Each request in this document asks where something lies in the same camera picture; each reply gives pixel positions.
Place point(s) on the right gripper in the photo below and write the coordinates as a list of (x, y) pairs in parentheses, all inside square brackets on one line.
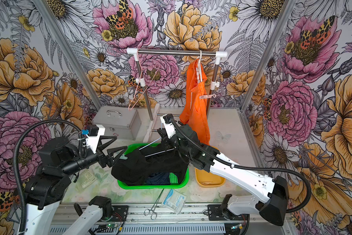
[(166, 145)]

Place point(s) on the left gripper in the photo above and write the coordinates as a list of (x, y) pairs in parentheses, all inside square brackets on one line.
[(104, 161)]

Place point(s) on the green clothespin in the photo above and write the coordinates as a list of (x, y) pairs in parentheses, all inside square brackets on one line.
[(123, 157)]

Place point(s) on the black shorts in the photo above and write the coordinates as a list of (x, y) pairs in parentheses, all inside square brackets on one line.
[(149, 164)]

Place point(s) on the blue hanger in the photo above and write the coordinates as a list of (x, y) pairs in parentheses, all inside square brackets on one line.
[(156, 149)]

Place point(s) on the navy blue shorts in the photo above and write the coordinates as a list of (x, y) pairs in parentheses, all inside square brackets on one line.
[(162, 178)]

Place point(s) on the pink hanger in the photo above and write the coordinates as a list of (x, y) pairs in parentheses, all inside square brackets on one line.
[(141, 87)]

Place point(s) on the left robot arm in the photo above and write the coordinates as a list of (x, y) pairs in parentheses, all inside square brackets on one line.
[(60, 160)]

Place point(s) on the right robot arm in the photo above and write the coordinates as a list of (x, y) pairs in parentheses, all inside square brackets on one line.
[(269, 196)]

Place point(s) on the orange shorts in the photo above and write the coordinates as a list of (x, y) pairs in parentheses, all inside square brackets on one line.
[(194, 113)]

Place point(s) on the white hanger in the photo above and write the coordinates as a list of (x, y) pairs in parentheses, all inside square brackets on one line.
[(199, 68)]

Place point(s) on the yellow plastic tray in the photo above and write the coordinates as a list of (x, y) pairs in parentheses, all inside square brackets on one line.
[(208, 180)]

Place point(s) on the green plastic basket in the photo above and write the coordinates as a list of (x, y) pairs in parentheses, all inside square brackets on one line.
[(176, 182)]

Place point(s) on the silver metal case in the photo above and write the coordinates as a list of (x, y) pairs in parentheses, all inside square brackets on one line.
[(118, 121)]

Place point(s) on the surgical mask packet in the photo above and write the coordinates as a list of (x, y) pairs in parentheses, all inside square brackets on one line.
[(174, 201)]

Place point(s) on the pink clothespin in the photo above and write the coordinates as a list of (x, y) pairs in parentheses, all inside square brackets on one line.
[(207, 96)]

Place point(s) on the metal surgical scissors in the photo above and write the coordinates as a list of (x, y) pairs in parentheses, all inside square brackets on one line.
[(151, 211)]

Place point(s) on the clothes rack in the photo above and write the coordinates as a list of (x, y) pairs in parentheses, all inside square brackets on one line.
[(218, 55)]

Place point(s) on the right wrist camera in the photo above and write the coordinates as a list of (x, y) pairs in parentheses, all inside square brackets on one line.
[(166, 120)]

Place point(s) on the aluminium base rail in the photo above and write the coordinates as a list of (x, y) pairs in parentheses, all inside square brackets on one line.
[(194, 219)]

